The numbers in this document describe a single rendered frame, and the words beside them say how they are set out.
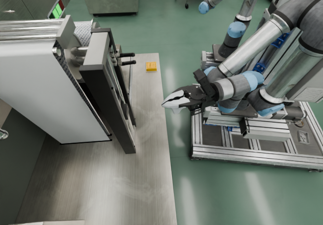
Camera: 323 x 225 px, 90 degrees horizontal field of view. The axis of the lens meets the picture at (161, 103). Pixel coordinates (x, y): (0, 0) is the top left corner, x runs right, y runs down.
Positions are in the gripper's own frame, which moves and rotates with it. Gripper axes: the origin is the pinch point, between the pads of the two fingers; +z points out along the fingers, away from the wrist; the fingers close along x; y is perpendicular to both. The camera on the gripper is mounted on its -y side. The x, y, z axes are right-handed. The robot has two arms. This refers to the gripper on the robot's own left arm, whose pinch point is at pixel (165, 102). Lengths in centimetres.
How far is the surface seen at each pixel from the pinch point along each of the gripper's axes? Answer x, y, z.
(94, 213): -14, 36, 36
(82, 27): 41.5, -12.9, 20.5
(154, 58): 66, 25, -15
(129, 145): 2.5, 22.7, 16.0
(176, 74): 138, 106, -66
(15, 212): -3, 33, 65
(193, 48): 183, 100, -116
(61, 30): 11.0, -23.8, 21.8
